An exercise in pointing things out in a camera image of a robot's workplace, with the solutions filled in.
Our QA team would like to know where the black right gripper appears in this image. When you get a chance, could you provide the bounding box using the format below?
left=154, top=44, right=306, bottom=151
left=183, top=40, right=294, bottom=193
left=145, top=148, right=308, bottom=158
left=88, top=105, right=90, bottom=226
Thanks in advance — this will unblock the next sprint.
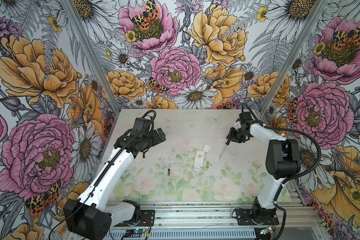
left=226, top=126, right=251, bottom=144

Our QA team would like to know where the black yellow screwdriver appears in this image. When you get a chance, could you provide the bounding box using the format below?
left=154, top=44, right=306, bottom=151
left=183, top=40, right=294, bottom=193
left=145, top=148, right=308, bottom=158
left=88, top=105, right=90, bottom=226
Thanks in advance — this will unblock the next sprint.
left=219, top=140, right=231, bottom=159

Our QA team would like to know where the white battery cover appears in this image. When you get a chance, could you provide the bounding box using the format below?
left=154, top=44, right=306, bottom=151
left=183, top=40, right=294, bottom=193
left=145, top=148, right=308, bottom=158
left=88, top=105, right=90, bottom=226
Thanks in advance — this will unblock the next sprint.
left=202, top=145, right=210, bottom=153

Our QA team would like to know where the white remote control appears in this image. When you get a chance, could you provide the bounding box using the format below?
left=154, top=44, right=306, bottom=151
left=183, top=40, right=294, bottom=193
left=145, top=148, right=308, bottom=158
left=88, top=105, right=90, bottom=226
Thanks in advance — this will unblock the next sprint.
left=193, top=150, right=205, bottom=171

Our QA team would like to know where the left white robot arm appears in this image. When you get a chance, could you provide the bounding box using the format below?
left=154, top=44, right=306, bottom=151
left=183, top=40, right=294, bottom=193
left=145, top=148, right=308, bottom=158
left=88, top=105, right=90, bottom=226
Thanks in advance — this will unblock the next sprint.
left=63, top=110, right=166, bottom=240

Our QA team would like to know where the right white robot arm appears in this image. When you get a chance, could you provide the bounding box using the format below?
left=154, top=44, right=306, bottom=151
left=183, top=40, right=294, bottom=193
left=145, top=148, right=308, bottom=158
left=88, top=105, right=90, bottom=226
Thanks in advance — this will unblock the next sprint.
left=226, top=112, right=301, bottom=225

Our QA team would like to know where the green circuit board left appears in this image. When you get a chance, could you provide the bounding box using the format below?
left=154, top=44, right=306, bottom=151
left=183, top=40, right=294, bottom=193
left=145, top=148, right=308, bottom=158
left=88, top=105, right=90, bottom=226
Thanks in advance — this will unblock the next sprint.
left=125, top=228, right=149, bottom=238

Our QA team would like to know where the green circuit board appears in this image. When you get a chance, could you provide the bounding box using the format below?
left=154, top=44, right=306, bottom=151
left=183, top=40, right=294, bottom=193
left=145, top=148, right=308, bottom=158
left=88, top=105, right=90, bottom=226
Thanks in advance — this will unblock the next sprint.
left=259, top=227, right=274, bottom=235
left=125, top=228, right=149, bottom=238

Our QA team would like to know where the green circuit board right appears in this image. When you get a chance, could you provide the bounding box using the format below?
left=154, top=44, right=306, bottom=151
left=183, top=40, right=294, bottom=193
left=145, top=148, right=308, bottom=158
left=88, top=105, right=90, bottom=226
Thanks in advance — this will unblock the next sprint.
left=259, top=227, right=274, bottom=235

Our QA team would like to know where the black corrugated right cable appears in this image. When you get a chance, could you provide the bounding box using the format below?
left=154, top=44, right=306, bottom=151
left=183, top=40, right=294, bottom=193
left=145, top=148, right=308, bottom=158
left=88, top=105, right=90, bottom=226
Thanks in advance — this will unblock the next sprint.
left=241, top=103, right=322, bottom=185

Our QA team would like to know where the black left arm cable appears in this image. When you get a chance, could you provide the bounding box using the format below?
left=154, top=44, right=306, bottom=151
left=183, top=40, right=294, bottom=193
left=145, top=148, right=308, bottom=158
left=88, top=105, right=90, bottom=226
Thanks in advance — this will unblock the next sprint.
left=47, top=109, right=157, bottom=240

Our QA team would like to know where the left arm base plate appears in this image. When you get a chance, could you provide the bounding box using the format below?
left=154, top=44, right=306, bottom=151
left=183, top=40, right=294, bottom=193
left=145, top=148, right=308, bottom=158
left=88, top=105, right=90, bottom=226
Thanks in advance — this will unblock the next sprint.
left=116, top=210, right=156, bottom=227

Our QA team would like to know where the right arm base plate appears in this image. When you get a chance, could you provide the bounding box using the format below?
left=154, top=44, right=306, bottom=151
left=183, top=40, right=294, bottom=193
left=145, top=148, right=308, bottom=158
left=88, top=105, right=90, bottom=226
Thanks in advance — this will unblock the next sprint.
left=232, top=208, right=280, bottom=226

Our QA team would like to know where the aluminium front rail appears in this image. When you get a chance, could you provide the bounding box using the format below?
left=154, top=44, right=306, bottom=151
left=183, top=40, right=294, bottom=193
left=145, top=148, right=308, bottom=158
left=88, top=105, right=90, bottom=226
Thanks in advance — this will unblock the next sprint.
left=112, top=202, right=324, bottom=229

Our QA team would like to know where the aluminium corner post left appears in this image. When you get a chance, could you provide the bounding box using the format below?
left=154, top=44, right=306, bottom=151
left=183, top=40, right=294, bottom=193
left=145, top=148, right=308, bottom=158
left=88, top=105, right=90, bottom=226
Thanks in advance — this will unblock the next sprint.
left=62, top=1, right=122, bottom=118

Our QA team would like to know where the aluminium corner post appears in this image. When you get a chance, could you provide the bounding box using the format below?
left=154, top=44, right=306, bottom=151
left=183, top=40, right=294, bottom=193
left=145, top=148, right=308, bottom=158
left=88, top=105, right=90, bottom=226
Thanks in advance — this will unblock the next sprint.
left=259, top=0, right=329, bottom=114
left=62, top=1, right=122, bottom=118

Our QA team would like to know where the aluminium corner post right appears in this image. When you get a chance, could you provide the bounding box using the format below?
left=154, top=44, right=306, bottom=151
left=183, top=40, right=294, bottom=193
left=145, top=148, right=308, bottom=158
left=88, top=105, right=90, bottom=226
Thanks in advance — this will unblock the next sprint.
left=259, top=0, right=329, bottom=114

